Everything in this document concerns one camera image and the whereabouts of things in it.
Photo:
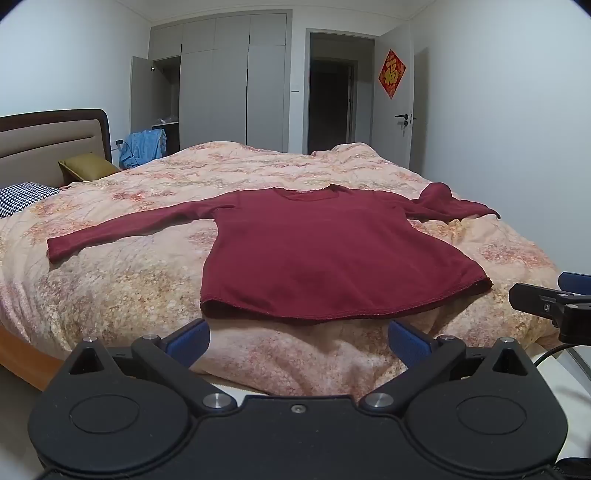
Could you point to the grey built-in wardrobe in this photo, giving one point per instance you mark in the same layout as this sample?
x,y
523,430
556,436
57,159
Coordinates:
x,y
231,83

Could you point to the red diamond door decoration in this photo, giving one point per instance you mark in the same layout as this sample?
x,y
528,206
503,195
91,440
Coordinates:
x,y
391,74

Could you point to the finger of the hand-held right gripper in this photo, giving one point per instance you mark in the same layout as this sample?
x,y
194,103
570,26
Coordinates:
x,y
531,297
575,281

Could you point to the white door frame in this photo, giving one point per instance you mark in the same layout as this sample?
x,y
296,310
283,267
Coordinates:
x,y
308,92

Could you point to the white room door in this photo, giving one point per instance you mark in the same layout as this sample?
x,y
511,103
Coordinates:
x,y
392,134

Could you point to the open wardrobe door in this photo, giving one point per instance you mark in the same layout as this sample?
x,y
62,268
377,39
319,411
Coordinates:
x,y
141,97

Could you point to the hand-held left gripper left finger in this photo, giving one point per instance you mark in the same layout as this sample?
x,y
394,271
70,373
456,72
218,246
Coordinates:
x,y
187,341

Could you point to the wooden bed frame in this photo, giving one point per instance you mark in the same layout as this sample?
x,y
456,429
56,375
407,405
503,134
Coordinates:
x,y
27,357

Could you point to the blue cloth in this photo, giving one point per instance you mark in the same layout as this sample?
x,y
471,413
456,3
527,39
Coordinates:
x,y
141,147

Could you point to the beige padded headboard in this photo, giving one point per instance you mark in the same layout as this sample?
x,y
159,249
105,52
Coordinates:
x,y
51,143

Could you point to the olive green pillow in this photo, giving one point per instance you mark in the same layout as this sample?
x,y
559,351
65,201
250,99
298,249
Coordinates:
x,y
90,167

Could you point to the dark red long-sleeved sweater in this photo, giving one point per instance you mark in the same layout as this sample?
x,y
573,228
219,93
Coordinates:
x,y
323,258

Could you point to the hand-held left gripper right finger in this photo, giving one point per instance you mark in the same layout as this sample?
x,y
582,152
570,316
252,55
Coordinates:
x,y
411,344

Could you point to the pink floral blanket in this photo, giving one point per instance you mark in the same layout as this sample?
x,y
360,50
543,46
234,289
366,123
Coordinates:
x,y
138,277

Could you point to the houndstooth pillow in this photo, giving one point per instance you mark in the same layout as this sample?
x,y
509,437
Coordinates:
x,y
25,196

